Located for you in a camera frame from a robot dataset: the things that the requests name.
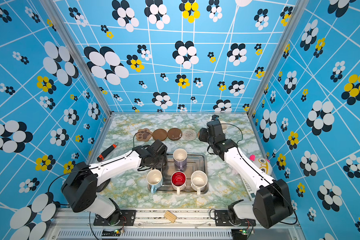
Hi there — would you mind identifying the white mug blue handle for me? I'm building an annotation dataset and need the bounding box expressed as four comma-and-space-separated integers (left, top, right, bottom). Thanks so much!
147, 169, 163, 194

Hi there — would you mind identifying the purple mug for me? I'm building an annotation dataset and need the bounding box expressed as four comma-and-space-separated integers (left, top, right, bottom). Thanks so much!
173, 149, 188, 171

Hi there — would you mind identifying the dark brown round coaster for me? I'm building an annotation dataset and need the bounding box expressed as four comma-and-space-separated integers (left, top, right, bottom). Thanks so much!
153, 129, 168, 141

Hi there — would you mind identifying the scratched brown round coaster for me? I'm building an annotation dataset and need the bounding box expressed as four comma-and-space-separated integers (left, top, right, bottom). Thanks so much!
167, 128, 183, 141

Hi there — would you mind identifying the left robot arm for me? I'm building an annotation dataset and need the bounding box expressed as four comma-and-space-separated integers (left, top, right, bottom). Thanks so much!
61, 140, 168, 225

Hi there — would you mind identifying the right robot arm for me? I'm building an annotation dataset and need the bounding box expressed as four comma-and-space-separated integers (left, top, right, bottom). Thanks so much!
199, 115, 296, 229

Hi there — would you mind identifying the paw shaped cork coaster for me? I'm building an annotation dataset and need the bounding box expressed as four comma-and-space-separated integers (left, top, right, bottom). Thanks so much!
135, 128, 153, 142

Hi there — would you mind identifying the metal tray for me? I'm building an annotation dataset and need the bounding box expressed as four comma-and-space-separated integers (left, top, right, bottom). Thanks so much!
156, 153, 207, 194

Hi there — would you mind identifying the red inside mug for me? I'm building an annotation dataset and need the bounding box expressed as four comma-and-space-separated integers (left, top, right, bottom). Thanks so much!
171, 171, 187, 195

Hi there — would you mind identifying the small wooden block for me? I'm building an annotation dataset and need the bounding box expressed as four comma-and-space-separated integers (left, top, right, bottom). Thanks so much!
164, 211, 177, 223

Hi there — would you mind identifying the white calculator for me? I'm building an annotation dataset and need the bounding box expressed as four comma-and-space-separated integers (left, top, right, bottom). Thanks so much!
242, 178, 256, 202

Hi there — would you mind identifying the pink plush toy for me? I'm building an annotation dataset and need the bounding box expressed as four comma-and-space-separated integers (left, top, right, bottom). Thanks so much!
249, 155, 273, 176

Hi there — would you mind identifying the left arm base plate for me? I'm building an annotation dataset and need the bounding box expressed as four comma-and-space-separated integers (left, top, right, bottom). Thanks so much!
93, 210, 137, 227

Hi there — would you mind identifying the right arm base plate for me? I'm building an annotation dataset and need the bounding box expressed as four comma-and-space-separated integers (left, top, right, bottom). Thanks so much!
212, 210, 256, 228

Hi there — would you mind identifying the aluminium front rail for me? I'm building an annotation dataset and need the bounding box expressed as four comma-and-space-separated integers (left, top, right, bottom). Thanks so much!
45, 209, 306, 240

